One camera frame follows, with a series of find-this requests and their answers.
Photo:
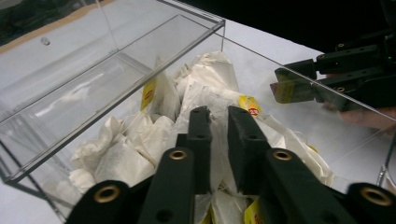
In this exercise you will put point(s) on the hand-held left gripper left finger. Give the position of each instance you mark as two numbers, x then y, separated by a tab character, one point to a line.
200	155

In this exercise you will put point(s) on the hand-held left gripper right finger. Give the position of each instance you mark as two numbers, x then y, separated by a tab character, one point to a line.
246	149

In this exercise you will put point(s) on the white paper tea bag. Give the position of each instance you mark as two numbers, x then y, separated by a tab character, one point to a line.
219	155

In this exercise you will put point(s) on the pile of white tea bags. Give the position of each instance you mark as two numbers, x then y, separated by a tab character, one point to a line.
124	161

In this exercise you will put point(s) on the clear acrylic box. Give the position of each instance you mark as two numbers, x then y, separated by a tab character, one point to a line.
77	93

